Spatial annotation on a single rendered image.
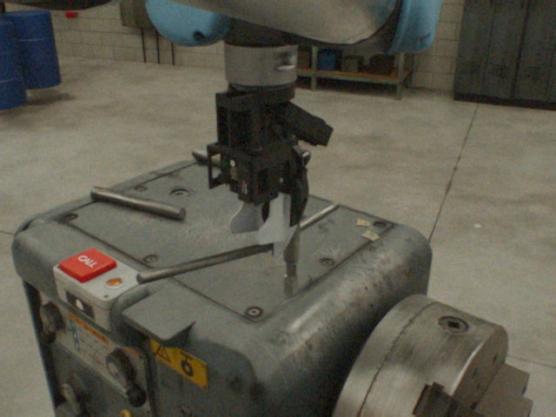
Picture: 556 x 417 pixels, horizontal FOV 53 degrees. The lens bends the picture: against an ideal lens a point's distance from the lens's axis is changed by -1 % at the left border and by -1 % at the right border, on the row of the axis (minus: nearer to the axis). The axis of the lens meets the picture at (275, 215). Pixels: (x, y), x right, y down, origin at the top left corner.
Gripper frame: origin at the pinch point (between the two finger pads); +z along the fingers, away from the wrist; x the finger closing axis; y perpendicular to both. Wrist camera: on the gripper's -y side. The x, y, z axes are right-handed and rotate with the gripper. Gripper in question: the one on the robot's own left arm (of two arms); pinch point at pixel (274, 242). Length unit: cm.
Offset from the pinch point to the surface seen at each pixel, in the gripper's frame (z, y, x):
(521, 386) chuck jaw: 23.3, -22.4, 27.2
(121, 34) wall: 94, -474, -697
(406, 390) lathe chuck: 14.6, -2.3, 18.5
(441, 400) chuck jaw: 14.6, -3.5, 22.6
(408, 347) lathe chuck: 12.1, -6.7, 16.3
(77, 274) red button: 8.3, 13.3, -24.5
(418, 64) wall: 104, -603, -273
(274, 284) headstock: 9.4, -3.7, -3.1
